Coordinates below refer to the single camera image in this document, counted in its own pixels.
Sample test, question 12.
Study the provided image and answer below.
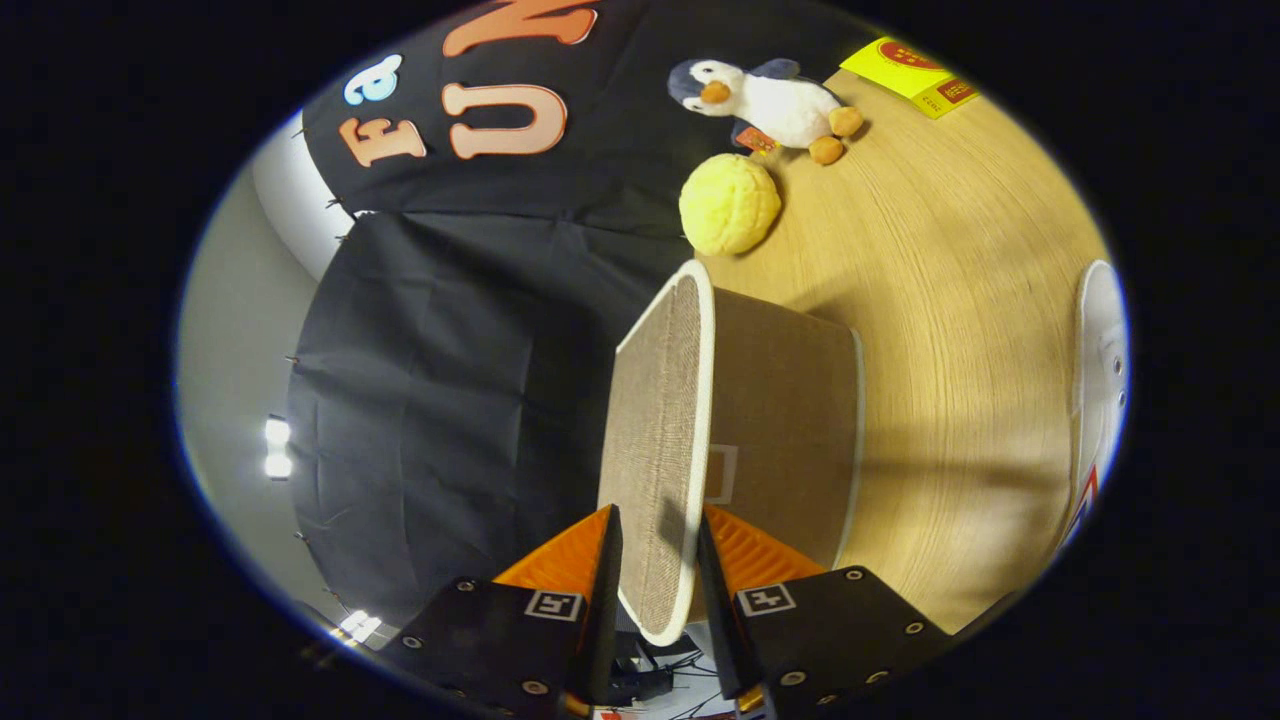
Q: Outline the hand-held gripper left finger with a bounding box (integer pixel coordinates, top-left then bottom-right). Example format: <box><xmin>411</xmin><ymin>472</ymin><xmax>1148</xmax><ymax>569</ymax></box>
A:
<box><xmin>385</xmin><ymin>504</ymin><xmax>624</xmax><ymax>716</ymax></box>

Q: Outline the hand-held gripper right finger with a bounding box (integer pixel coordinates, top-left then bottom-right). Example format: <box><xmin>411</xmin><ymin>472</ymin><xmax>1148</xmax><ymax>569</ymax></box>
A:
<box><xmin>696</xmin><ymin>505</ymin><xmax>956</xmax><ymax>719</ymax></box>

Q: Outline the brown fabric storage box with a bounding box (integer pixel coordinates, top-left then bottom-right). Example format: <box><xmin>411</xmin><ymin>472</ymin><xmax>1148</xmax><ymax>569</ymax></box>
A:
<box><xmin>597</xmin><ymin>260</ymin><xmax>866</xmax><ymax>648</ymax></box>

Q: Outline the white striped canvas shoe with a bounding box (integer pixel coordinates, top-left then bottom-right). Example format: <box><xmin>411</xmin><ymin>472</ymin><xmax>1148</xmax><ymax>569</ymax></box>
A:
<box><xmin>1060</xmin><ymin>260</ymin><xmax>1131</xmax><ymax>546</ymax></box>

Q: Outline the black backdrop cloth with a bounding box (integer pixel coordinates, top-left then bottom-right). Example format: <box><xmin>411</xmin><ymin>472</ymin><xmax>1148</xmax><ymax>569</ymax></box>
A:
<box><xmin>285</xmin><ymin>0</ymin><xmax>901</xmax><ymax>631</ymax></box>

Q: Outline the yellow plush bread toy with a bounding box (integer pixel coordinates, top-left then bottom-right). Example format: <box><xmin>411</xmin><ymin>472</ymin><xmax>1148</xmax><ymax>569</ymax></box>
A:
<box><xmin>679</xmin><ymin>153</ymin><xmax>783</xmax><ymax>257</ymax></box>

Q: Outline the penguin plush toy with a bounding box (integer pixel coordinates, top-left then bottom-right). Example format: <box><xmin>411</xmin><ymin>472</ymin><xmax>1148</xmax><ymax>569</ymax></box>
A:
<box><xmin>667</xmin><ymin>57</ymin><xmax>865</xmax><ymax>166</ymax></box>

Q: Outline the yellow book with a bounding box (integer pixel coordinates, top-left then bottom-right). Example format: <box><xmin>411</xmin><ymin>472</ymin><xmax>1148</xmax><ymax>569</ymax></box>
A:
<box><xmin>840</xmin><ymin>36</ymin><xmax>981</xmax><ymax>121</ymax></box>

